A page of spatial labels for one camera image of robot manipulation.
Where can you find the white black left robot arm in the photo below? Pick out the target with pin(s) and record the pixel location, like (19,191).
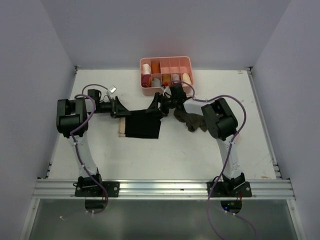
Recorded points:
(72,121)

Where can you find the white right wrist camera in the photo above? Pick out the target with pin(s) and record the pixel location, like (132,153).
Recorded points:
(166,91)

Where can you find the olive green underwear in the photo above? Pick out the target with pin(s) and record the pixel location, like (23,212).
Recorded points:
(192,121)

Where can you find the mustard brown rolled underwear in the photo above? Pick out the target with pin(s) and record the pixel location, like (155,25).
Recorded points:
(166,79)

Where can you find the peach rolled underwear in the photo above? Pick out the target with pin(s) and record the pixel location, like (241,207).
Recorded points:
(186,79)

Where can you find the maroon rolled underwear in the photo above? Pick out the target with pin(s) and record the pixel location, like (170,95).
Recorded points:
(146,81)

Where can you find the orange rolled underwear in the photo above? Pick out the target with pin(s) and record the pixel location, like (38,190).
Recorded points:
(155,67)

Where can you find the grey rolled underwear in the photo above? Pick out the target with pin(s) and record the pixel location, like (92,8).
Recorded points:
(156,83)

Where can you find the black underwear beige waistband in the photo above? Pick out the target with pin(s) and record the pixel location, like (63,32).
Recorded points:
(140,125)

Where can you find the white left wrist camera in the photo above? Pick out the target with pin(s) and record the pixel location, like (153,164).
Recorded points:
(111,90)

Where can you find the pink divided storage box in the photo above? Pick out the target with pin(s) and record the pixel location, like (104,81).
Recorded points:
(169,64)

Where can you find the aluminium frame rail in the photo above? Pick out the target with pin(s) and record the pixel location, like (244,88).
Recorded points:
(275,189)

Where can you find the pale pink rolled underwear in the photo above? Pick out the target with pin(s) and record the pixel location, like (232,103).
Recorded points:
(175,77)

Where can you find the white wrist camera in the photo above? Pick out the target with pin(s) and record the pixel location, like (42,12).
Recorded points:
(111,90)
(166,91)

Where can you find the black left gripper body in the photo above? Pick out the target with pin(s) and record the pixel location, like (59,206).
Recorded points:
(108,107)

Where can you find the white pink rolled underwear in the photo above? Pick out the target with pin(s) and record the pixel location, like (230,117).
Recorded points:
(146,69)

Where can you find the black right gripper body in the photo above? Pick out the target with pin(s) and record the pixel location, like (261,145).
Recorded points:
(167,103)

